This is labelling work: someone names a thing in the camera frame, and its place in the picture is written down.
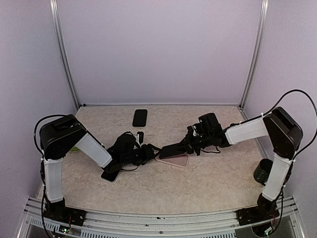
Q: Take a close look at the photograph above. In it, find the black phone case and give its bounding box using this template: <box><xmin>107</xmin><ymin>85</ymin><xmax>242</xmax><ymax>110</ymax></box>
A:
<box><xmin>132</xmin><ymin>109</ymin><xmax>148</xmax><ymax>127</ymax></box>

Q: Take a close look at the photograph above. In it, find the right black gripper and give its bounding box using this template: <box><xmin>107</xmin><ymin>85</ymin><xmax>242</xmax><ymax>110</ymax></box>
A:
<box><xmin>174</xmin><ymin>130</ymin><xmax>212</xmax><ymax>155</ymax></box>

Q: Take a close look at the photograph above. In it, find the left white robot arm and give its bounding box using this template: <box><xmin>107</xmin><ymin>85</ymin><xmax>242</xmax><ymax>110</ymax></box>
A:
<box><xmin>33</xmin><ymin>114</ymin><xmax>161</xmax><ymax>221</ymax></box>

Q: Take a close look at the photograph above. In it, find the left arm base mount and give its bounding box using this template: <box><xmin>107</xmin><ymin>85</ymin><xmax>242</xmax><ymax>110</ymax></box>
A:
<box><xmin>43</xmin><ymin>199</ymin><xmax>87</xmax><ymax>227</ymax></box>

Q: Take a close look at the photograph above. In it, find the right aluminium frame post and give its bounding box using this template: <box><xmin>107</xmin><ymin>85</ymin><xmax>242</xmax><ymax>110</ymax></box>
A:
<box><xmin>239</xmin><ymin>0</ymin><xmax>269</xmax><ymax>111</ymax></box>

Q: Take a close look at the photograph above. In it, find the aluminium frame post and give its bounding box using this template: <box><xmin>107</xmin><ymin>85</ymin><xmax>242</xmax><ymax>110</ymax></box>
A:
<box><xmin>50</xmin><ymin>0</ymin><xmax>81</xmax><ymax>110</ymax></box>
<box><xmin>239</xmin><ymin>0</ymin><xmax>269</xmax><ymax>111</ymax></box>

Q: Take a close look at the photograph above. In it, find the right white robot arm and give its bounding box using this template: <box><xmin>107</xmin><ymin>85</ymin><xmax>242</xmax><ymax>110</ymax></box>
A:
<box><xmin>163</xmin><ymin>92</ymin><xmax>317</xmax><ymax>213</ymax></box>

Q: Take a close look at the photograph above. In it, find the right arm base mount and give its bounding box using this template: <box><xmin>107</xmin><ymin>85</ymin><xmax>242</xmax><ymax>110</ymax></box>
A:
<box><xmin>236</xmin><ymin>194</ymin><xmax>279</xmax><ymax>226</ymax></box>

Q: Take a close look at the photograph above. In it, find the dark green mug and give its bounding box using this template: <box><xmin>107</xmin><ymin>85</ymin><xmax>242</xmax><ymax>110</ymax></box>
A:
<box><xmin>253</xmin><ymin>158</ymin><xmax>273</xmax><ymax>185</ymax></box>

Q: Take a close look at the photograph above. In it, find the face-up phone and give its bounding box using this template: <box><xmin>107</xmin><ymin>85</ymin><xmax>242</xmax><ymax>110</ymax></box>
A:
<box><xmin>101</xmin><ymin>170</ymin><xmax>121</xmax><ymax>182</ymax></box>

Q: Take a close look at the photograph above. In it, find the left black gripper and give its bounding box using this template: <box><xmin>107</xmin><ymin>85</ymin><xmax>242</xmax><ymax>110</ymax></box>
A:
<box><xmin>121</xmin><ymin>143</ymin><xmax>162</xmax><ymax>166</ymax></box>

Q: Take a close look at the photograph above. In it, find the left aluminium frame post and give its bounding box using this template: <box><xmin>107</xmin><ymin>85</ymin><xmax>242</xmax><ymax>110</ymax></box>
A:
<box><xmin>50</xmin><ymin>0</ymin><xmax>81</xmax><ymax>110</ymax></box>

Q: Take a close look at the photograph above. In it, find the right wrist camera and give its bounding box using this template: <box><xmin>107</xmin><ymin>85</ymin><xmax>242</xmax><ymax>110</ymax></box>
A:
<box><xmin>187</xmin><ymin>123</ymin><xmax>200</xmax><ymax>136</ymax></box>

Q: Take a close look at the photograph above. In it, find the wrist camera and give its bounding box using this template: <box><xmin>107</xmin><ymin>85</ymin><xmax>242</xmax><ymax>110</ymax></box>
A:
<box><xmin>187</xmin><ymin>123</ymin><xmax>200</xmax><ymax>136</ymax></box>
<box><xmin>137</xmin><ymin>131</ymin><xmax>144</xmax><ymax>145</ymax></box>

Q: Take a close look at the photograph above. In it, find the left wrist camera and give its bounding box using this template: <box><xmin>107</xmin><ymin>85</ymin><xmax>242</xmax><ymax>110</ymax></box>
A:
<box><xmin>137</xmin><ymin>131</ymin><xmax>144</xmax><ymax>145</ymax></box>

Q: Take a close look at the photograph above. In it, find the purple phone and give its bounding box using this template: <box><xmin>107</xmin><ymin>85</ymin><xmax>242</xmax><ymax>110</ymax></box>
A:
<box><xmin>159</xmin><ymin>145</ymin><xmax>184</xmax><ymax>159</ymax></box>

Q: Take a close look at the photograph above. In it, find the pink phone case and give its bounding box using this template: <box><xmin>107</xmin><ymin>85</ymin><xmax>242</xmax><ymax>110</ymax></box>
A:
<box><xmin>155</xmin><ymin>154</ymin><xmax>190</xmax><ymax>169</ymax></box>

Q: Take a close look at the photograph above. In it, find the front aluminium rail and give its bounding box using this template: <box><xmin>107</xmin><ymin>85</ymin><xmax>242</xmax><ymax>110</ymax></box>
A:
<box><xmin>17</xmin><ymin>197</ymin><xmax>307</xmax><ymax>238</ymax></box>

